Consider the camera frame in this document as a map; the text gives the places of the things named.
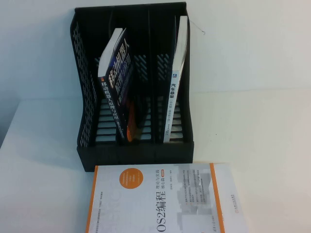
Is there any black plastic book stand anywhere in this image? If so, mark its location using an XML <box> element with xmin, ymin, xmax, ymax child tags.
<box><xmin>69</xmin><ymin>1</ymin><xmax>196</xmax><ymax>172</ymax></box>

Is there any white orange ROS2 book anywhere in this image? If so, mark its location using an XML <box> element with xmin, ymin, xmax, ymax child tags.
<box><xmin>84</xmin><ymin>163</ymin><xmax>225</xmax><ymax>233</ymax></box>

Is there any dark blue mobile robot book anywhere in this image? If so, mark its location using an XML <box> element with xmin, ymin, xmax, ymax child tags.
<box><xmin>98</xmin><ymin>28</ymin><xmax>137</xmax><ymax>144</ymax></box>

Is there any white automobile suspension book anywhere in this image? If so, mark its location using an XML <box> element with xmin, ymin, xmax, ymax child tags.
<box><xmin>163</xmin><ymin>16</ymin><xmax>189</xmax><ymax>143</ymax></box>

